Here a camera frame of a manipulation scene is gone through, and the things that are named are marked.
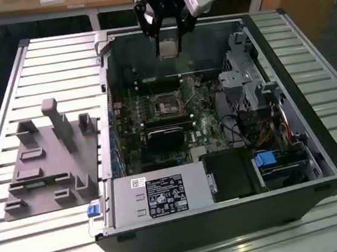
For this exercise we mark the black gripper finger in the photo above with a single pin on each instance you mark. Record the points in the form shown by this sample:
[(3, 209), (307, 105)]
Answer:
[(158, 42), (180, 44)]

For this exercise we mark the silver CPU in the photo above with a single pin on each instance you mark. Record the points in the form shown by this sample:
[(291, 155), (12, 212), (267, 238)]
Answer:
[(168, 48)]

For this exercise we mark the metal locking lever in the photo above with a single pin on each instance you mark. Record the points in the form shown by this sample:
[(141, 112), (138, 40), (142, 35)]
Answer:
[(190, 99)]

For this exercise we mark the CPU socket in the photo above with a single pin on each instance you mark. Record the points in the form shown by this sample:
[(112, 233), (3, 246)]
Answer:
[(166, 105)]

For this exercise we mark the black drive bay cover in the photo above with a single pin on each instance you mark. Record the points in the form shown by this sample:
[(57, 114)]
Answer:
[(228, 174)]

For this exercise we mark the metal drive cage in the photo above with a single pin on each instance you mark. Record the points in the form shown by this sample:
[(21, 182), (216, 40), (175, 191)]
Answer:
[(237, 84)]

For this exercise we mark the green motherboard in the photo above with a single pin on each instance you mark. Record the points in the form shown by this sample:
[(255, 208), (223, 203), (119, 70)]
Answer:
[(204, 119)]

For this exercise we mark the black graphics card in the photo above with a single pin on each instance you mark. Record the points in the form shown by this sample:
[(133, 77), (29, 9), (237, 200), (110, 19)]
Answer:
[(165, 140)]

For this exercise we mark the silver chipset heatsink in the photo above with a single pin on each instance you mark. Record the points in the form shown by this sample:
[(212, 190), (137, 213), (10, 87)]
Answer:
[(199, 153)]

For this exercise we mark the wooden desk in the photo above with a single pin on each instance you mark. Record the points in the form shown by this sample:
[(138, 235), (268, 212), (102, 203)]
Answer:
[(21, 10)]

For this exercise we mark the hard disk in blue carrier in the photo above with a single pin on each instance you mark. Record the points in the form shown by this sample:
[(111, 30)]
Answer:
[(268, 158)]

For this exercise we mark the grey power supply unit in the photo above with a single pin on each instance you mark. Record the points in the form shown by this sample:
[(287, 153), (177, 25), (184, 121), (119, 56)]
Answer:
[(128, 197)]

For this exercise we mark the grey parts rack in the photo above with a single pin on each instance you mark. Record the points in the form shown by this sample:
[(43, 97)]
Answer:
[(54, 163)]

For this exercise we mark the blue case latch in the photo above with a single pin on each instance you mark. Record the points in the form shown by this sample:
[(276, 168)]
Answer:
[(93, 210)]

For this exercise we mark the green RAM stick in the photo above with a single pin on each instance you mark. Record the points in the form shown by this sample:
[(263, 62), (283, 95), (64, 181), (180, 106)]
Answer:
[(38, 184)]

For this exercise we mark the black PC case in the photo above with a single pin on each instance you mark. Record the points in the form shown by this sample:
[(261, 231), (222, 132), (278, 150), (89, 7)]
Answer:
[(229, 231)]

